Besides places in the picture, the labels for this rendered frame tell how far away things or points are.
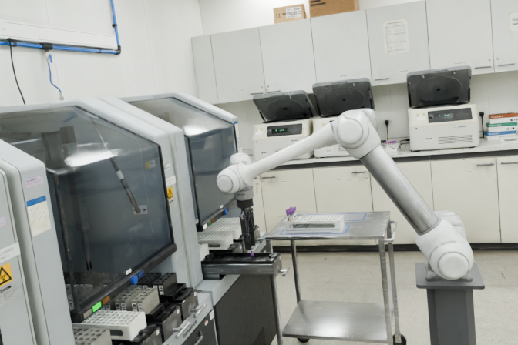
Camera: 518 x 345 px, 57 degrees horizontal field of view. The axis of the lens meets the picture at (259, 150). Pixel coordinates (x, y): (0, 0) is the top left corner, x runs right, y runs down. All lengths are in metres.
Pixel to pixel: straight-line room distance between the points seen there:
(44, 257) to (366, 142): 1.16
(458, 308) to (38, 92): 2.49
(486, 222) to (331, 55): 2.00
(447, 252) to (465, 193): 2.55
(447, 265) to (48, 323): 1.33
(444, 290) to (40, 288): 1.54
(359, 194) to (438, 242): 2.55
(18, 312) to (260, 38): 3.85
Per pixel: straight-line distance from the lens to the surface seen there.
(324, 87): 4.56
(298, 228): 2.52
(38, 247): 1.42
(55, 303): 1.49
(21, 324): 1.41
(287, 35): 4.74
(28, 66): 3.11
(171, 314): 1.85
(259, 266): 2.19
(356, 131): 1.81
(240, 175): 2.01
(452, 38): 4.61
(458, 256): 1.91
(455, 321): 2.27
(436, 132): 4.34
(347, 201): 4.46
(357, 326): 2.75
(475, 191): 4.44
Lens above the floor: 1.55
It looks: 7 degrees down
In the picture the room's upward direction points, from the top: 7 degrees counter-clockwise
